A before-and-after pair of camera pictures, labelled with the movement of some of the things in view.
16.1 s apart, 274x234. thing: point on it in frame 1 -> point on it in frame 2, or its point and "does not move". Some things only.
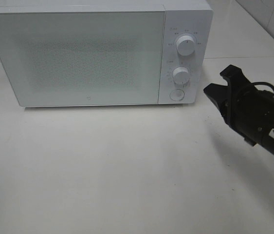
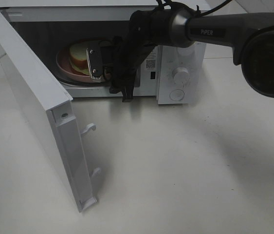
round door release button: x=177 y=95 does not move
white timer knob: x=181 y=76 does not move
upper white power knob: x=185 y=45 does not move
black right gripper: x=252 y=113 -> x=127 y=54
